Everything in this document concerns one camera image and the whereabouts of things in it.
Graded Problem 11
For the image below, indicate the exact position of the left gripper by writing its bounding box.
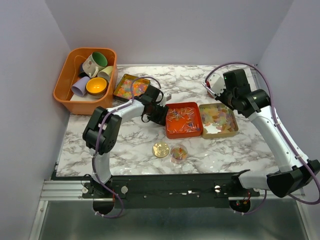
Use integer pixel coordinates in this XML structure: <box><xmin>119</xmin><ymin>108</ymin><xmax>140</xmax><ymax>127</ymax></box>
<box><xmin>147</xmin><ymin>102</ymin><xmax>169</xmax><ymax>126</ymax></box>

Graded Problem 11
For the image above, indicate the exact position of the orange lollipop tin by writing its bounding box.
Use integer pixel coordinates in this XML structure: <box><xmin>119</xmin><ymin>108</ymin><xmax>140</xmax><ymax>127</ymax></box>
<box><xmin>165</xmin><ymin>102</ymin><xmax>203</xmax><ymax>139</ymax></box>

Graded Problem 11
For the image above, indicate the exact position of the dark tin of gummies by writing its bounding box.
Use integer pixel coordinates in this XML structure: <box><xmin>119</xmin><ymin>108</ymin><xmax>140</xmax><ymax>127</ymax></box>
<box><xmin>113</xmin><ymin>74</ymin><xmax>150</xmax><ymax>102</ymax></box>

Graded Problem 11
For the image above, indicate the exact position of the gold popsicle candy tin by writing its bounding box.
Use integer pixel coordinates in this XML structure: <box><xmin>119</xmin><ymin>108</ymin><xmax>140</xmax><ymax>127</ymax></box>
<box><xmin>198</xmin><ymin>103</ymin><xmax>239</xmax><ymax>140</ymax></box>

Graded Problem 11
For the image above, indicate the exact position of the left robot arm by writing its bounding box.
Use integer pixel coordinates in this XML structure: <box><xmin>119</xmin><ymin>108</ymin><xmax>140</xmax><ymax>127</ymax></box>
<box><xmin>82</xmin><ymin>85</ymin><xmax>169</xmax><ymax>198</ymax></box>

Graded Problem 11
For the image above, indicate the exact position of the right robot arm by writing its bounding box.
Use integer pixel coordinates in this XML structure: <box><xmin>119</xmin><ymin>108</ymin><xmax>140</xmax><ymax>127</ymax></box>
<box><xmin>202</xmin><ymin>69</ymin><xmax>320</xmax><ymax>198</ymax></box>

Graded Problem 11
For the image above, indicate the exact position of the orange black mug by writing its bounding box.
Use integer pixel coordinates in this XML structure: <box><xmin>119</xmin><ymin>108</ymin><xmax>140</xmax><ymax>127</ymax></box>
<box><xmin>207</xmin><ymin>91</ymin><xmax>215</xmax><ymax>99</ymax></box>

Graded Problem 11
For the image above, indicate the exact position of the gold jar lid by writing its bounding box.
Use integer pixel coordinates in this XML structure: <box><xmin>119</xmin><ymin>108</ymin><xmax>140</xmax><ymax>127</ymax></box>
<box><xmin>152</xmin><ymin>141</ymin><xmax>170</xmax><ymax>158</ymax></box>

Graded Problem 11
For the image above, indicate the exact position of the clear glass jar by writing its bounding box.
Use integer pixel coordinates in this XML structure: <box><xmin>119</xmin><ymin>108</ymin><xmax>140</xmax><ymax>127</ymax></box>
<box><xmin>170</xmin><ymin>144</ymin><xmax>188</xmax><ymax>164</ymax></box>

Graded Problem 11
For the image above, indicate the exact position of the cream yellow cup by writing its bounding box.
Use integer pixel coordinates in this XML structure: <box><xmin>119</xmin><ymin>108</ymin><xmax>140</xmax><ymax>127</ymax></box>
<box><xmin>96</xmin><ymin>66</ymin><xmax>114</xmax><ymax>82</ymax></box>

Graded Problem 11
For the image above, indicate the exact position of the yellow-inside bowl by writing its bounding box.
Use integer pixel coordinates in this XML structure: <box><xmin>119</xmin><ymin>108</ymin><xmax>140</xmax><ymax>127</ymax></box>
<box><xmin>85</xmin><ymin>77</ymin><xmax>109</xmax><ymax>99</ymax></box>

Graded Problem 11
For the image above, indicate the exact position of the floral green-inside mug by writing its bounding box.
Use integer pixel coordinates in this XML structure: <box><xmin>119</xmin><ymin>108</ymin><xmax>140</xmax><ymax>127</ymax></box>
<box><xmin>82</xmin><ymin>51</ymin><xmax>108</xmax><ymax>78</ymax></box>

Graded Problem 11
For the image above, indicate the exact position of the lavender cup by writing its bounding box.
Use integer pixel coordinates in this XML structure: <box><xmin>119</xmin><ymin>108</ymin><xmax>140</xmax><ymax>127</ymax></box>
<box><xmin>71</xmin><ymin>76</ymin><xmax>90</xmax><ymax>97</ymax></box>

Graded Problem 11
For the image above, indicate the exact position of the dark navy cup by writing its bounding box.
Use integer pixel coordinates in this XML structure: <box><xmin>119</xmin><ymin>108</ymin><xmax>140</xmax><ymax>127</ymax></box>
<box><xmin>78</xmin><ymin>62</ymin><xmax>89</xmax><ymax>78</ymax></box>

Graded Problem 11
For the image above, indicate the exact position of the orange plastic bin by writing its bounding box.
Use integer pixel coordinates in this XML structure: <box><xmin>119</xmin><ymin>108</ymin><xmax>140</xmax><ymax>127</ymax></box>
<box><xmin>53</xmin><ymin>47</ymin><xmax>118</xmax><ymax>115</ymax></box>

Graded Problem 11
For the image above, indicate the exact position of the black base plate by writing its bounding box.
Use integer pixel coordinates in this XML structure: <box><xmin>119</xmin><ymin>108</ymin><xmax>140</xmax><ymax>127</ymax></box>
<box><xmin>82</xmin><ymin>172</ymin><xmax>260</xmax><ymax>209</ymax></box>

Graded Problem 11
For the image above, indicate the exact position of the aluminium frame rail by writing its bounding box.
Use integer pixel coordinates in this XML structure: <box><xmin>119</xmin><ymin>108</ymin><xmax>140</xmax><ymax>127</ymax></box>
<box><xmin>40</xmin><ymin>180</ymin><xmax>84</xmax><ymax>201</ymax></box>

